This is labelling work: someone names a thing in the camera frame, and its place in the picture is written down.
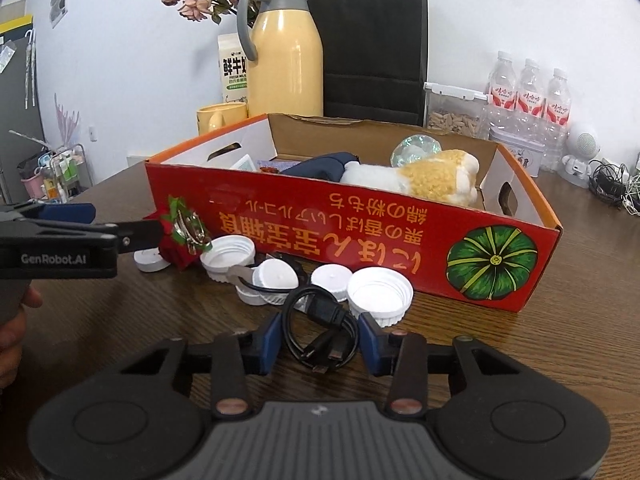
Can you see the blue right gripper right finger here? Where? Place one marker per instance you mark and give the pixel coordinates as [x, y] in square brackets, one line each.
[379, 350]

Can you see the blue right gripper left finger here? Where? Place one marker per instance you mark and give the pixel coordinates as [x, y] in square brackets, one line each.
[262, 346]

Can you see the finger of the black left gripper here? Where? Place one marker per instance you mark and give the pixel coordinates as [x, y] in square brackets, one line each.
[139, 235]

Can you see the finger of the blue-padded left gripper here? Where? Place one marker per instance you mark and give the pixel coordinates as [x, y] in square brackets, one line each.
[84, 213]

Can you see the red rose decoration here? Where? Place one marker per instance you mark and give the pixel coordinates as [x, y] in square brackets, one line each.
[185, 235]

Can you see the yellow white plush toy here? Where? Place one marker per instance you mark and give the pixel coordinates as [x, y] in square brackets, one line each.
[448, 177]

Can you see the white bottle cap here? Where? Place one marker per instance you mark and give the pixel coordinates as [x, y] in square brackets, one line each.
[383, 293]
[150, 260]
[268, 283]
[334, 278]
[224, 252]

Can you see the person's left hand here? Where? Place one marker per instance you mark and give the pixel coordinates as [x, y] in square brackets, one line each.
[12, 334]

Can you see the dark grey cabinet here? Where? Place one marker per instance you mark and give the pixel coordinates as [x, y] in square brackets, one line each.
[21, 126]

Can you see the yellow mug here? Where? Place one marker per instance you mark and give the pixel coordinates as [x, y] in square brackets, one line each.
[214, 117]

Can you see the red cardboard pumpkin box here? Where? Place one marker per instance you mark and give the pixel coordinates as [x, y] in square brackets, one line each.
[491, 253]

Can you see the purple knitted cloth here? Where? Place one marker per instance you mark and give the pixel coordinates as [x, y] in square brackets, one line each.
[276, 166]

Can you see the iridescent glitter bag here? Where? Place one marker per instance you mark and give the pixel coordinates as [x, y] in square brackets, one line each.
[414, 148]

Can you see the white milk carton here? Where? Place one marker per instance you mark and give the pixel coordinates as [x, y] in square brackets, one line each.
[232, 68]

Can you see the yellow thermos jug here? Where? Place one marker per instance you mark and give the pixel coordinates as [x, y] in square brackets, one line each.
[284, 57]

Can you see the clear seed container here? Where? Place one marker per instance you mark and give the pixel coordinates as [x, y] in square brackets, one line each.
[455, 110]

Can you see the white printed tin box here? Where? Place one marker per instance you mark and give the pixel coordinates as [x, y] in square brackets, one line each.
[527, 152]

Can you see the small white robot toy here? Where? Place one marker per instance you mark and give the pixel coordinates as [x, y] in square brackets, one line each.
[581, 148]

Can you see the left water bottle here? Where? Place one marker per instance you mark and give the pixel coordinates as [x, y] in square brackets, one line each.
[501, 91]

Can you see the water bottle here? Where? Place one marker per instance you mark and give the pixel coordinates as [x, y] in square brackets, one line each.
[555, 120]
[501, 91]
[529, 103]

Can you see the middle water bottle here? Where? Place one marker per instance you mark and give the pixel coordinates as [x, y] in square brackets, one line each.
[529, 103]

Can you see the right water bottle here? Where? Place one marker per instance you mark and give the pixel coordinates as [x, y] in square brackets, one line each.
[555, 120]

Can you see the black paper bag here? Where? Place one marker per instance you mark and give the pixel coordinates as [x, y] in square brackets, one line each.
[375, 55]

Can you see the wire rack with items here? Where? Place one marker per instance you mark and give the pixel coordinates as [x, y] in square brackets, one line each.
[54, 174]

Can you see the wall paper notice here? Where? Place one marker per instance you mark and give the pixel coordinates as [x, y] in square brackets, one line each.
[58, 9]

